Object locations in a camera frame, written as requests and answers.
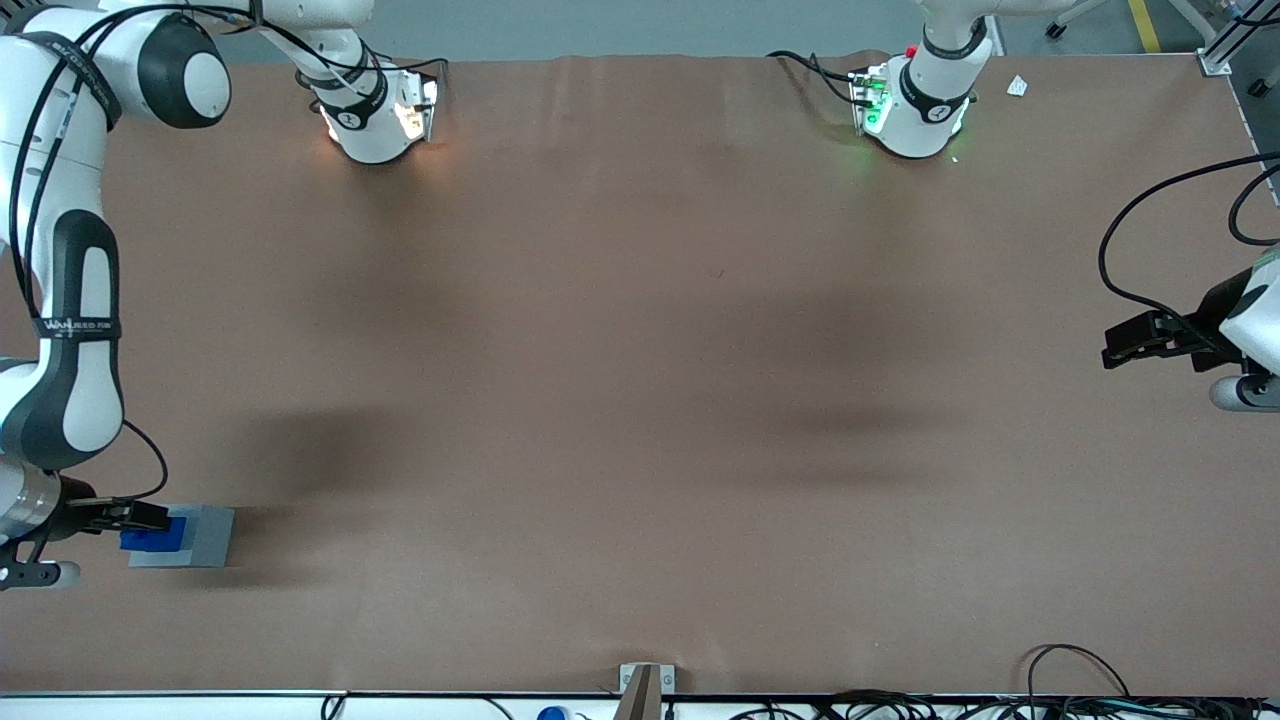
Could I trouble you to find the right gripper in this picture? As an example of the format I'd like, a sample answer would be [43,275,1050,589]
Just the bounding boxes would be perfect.
[35,475,172,546]

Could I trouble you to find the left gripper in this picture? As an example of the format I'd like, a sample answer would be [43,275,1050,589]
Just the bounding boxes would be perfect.
[1102,250,1280,376]

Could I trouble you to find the blue plastic insert part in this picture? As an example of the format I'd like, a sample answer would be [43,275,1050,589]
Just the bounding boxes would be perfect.
[119,515,189,553]

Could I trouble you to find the gray square base block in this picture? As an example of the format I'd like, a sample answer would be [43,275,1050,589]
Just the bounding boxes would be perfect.
[127,503,237,569]

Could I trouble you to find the white wheeled stand leg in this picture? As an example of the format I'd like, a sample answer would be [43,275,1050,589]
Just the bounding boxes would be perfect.
[1044,0,1216,41]

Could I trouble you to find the brown table mat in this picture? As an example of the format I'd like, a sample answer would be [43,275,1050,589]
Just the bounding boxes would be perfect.
[0,50,1280,697]

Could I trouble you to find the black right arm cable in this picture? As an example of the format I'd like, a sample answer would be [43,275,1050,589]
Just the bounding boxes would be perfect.
[8,5,263,501]

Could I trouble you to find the long black looped cable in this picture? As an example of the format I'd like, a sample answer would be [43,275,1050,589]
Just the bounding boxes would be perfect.
[1098,151,1280,351]

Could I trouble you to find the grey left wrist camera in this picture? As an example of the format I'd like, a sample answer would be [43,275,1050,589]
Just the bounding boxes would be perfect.
[1209,373,1280,413]

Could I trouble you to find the short black looped cable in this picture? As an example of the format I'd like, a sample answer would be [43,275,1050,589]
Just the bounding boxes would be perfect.
[1227,163,1280,247]

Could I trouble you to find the aluminium frame post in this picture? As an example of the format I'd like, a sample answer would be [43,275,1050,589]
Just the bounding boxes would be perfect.
[1198,0,1280,78]

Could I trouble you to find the black arched cable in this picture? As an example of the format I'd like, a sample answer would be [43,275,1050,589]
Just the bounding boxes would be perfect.
[1027,644,1132,701]

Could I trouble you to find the black base cable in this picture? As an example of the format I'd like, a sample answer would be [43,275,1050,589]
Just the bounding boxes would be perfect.
[767,49,873,107]
[262,20,448,113]

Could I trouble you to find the tangled black cables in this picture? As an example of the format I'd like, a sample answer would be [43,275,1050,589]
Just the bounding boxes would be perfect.
[735,688,1280,720]

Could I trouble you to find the grey metal bracket plate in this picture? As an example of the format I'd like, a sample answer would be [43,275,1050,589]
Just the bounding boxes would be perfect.
[619,663,677,697]

